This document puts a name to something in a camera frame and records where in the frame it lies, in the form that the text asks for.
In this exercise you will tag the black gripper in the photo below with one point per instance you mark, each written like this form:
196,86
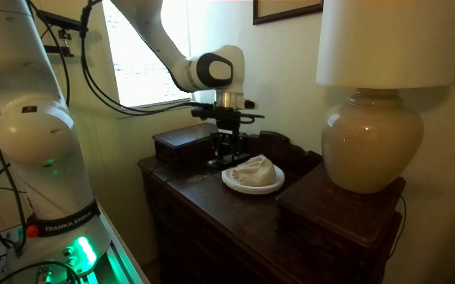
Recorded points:
230,135

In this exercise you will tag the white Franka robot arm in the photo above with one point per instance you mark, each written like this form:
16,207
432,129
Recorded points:
32,132

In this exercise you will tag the white round plate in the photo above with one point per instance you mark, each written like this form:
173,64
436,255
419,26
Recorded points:
237,185

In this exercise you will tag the crumpled beige cloth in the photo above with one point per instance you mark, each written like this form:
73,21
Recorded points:
256,171

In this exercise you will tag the dark flat-lidded wooden box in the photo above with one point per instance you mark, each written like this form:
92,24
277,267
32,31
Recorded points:
185,144

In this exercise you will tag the dark wooden dresser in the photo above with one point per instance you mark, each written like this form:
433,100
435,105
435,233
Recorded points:
212,237

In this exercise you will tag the bright window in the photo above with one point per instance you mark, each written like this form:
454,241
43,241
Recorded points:
133,69

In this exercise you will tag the beige ceramic lamp base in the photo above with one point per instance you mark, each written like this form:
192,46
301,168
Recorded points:
370,143

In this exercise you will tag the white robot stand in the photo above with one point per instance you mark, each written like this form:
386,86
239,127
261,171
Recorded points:
125,253

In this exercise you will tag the white lamp shade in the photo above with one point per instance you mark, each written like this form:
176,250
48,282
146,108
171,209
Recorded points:
395,42

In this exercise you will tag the red round button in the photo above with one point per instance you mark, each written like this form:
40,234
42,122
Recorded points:
32,231

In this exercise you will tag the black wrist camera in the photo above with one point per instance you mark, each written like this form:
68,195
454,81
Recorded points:
228,111

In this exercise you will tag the dark wooden lamp pedestal box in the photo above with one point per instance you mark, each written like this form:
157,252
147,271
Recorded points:
343,211

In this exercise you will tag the dark framed wall picture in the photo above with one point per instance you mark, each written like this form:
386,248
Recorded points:
285,10

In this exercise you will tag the black camera on wall shelf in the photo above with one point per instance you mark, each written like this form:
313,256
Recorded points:
59,21

